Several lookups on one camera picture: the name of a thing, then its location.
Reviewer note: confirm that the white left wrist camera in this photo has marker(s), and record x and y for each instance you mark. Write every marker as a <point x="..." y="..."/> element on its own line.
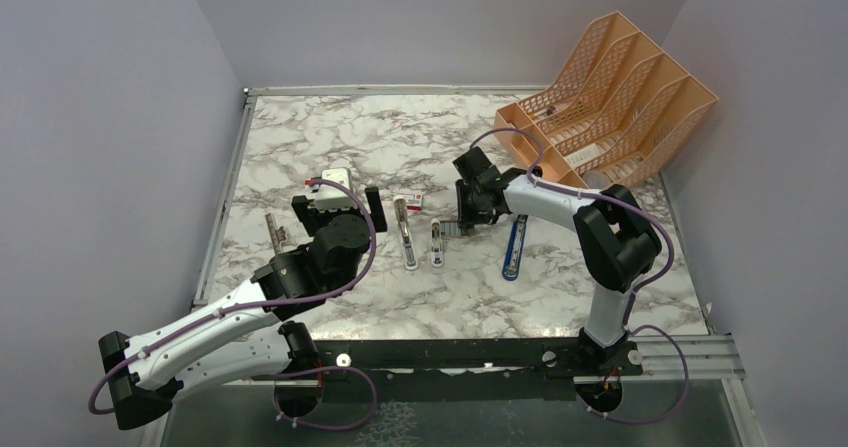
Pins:
<point x="330" y="199"/>

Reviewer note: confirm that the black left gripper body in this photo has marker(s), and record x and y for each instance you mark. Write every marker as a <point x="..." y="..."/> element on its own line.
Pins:
<point x="316" y="220"/>

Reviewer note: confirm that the metal stapler magazine rail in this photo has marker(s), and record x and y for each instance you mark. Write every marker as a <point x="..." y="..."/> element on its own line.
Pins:
<point x="277" y="234"/>

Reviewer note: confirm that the staple box tray with staples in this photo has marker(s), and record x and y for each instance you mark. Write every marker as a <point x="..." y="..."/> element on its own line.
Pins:
<point x="456" y="229"/>

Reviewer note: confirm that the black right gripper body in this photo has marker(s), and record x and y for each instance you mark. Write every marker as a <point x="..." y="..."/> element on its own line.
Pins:
<point x="470" y="209"/>

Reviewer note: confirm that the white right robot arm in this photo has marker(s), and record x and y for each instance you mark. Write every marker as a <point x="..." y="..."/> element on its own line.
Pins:
<point x="618" y="242"/>

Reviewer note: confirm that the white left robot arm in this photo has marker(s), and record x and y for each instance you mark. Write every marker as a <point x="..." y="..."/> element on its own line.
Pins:
<point x="249" y="331"/>

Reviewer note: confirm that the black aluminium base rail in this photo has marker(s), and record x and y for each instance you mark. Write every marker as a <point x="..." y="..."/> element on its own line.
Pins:
<point x="454" y="370"/>

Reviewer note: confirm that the peach plastic desk organizer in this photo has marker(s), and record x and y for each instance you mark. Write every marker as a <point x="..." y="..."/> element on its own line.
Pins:
<point x="617" y="113"/>

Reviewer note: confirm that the red white staple box sleeve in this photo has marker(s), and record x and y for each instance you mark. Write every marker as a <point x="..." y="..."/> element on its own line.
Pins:
<point x="413" y="200"/>

